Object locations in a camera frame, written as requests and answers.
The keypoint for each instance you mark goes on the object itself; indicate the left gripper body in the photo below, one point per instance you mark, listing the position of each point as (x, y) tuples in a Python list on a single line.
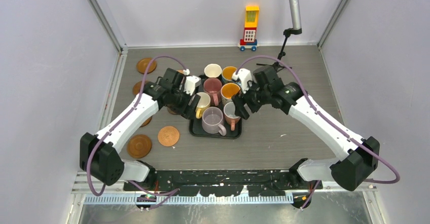
[(180, 102)]

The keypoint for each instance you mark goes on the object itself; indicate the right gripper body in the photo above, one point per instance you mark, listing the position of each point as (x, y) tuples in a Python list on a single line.
[(255, 97)]

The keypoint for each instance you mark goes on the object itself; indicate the dark walnut round coaster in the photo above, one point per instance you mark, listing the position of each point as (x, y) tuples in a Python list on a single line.
[(173, 109)]

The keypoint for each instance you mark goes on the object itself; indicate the yellow mug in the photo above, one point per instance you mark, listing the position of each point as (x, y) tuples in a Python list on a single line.
[(203, 104)]

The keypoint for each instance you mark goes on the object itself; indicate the black plastic tray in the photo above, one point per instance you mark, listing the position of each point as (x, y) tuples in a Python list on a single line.
[(195, 125)]

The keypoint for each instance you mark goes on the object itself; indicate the dusty pink mug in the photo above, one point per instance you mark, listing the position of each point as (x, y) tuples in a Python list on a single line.
[(212, 86)]

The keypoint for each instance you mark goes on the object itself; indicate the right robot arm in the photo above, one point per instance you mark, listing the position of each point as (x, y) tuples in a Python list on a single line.
[(355, 157)]

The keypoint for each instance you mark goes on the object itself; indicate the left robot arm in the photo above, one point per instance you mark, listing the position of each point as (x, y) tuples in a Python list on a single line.
[(99, 152)]

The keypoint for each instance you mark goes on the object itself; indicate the salmon pink mug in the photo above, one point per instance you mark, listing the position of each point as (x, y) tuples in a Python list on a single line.
[(229, 113)]

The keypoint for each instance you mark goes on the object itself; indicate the white floral orange-inside mug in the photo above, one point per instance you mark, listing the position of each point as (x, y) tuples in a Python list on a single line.
[(228, 91)]

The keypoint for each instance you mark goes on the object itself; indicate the lilac ribbed mug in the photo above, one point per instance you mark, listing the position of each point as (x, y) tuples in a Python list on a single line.
[(213, 121)]

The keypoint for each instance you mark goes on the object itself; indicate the blue orange-inside mug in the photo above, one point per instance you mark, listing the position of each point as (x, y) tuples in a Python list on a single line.
[(227, 74)]

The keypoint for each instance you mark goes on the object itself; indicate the brown wooden saucer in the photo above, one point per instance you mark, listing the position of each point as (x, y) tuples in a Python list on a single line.
[(136, 88), (139, 146), (146, 122), (143, 64)]

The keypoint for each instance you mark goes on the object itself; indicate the black white-inside mug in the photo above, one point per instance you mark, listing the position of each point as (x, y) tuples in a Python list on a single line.
[(213, 70)]

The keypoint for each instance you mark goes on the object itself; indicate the colourful toy block tower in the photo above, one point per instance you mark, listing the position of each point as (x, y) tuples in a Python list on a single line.
[(249, 40)]

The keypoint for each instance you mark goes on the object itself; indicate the brown wooden saucer far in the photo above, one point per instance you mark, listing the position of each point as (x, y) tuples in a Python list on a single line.
[(143, 64)]

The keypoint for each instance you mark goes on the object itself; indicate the brown wooden saucer near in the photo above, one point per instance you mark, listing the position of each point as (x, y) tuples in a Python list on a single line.
[(139, 146)]

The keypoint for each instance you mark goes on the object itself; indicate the black tripod stand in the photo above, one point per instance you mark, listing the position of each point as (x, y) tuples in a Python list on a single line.
[(287, 33)]

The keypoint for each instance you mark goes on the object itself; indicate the grey metal pole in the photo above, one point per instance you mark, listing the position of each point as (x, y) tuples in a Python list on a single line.
[(295, 14)]

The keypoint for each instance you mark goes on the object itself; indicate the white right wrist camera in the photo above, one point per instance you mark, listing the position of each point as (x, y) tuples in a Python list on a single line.
[(242, 76)]

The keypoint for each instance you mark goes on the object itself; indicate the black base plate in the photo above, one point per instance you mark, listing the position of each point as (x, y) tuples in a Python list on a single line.
[(169, 180)]

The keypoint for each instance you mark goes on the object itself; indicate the aluminium rail frame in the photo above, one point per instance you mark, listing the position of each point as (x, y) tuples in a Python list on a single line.
[(191, 195)]

